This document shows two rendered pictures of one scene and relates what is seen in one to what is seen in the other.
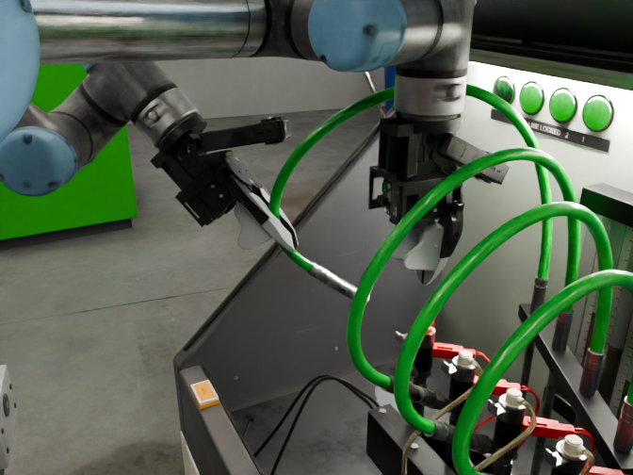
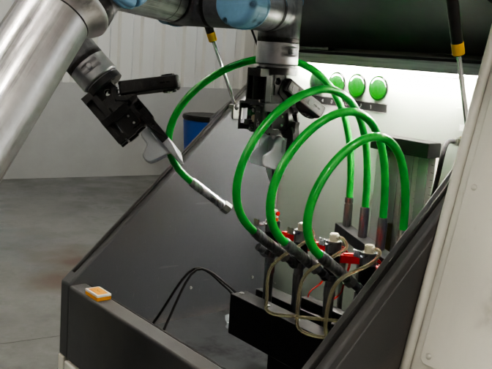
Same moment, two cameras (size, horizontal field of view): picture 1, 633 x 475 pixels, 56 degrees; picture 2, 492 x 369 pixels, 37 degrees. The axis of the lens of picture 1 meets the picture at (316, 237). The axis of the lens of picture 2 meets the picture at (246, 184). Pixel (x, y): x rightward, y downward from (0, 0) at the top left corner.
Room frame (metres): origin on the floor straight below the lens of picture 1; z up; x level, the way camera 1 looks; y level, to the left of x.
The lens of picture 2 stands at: (-0.64, 0.20, 1.43)
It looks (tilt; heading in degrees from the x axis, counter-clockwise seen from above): 10 degrees down; 348
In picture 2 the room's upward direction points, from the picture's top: 4 degrees clockwise
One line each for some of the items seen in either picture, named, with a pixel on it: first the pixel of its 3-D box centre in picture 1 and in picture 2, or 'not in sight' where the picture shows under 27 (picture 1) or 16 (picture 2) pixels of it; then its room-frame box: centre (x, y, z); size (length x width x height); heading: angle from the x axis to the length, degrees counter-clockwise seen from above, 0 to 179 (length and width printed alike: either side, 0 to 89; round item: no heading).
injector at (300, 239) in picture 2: (449, 434); (293, 287); (0.59, -0.17, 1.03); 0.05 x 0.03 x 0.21; 117
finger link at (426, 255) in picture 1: (423, 257); (273, 160); (0.64, -0.13, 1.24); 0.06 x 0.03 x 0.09; 117
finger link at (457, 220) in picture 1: (444, 221); (286, 136); (0.64, -0.15, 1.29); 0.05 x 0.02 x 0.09; 27
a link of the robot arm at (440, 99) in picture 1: (430, 95); (278, 56); (0.65, -0.12, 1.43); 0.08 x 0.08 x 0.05
